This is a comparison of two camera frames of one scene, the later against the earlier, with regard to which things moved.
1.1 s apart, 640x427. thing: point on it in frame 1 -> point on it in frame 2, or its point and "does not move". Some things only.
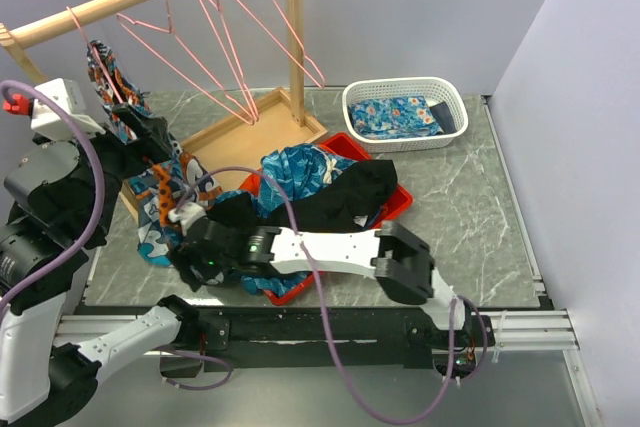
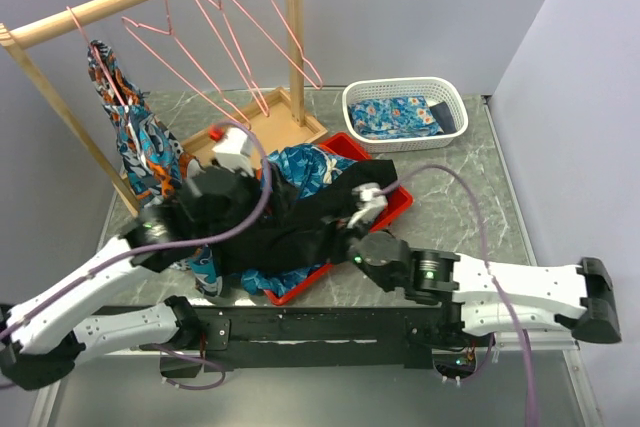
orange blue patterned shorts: [159, 170] does not move
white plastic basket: [403, 113] does not move
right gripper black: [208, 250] -> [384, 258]
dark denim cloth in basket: [443, 117] does not move
